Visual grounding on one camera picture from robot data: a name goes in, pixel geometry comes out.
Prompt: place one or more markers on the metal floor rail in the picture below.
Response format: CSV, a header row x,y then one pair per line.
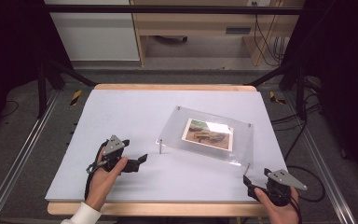
x,y
323,174
18,155

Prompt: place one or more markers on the brown printed picture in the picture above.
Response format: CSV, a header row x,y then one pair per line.
x,y
206,134

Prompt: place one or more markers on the black metal stand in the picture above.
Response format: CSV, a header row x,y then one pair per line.
x,y
48,77
295,74

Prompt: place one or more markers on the white cabinet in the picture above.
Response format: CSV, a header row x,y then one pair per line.
x,y
96,37

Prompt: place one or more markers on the person's right hand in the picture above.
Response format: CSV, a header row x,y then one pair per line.
x,y
281,214

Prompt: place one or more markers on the metal frame leg pin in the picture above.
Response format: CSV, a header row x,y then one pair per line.
x,y
160,146
247,169

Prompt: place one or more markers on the wooden table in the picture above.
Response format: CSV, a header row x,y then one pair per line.
x,y
167,209

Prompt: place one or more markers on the black curtain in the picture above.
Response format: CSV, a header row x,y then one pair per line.
x,y
345,62
9,46

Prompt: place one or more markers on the black horizontal bar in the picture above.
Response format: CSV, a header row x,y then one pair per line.
x,y
167,9

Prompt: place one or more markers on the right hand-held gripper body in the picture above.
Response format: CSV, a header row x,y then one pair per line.
x,y
281,186

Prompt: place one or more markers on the clear acrylic photo frame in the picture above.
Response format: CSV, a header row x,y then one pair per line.
x,y
174,130

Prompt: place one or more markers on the wooden desk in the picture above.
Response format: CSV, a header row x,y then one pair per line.
x,y
199,21

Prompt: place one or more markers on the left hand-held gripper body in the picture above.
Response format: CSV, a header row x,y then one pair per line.
x,y
113,149

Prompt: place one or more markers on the person's left hand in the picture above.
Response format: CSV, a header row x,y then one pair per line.
x,y
101,186

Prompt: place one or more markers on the yellow black tape strip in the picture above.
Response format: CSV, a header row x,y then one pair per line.
x,y
76,97
275,98

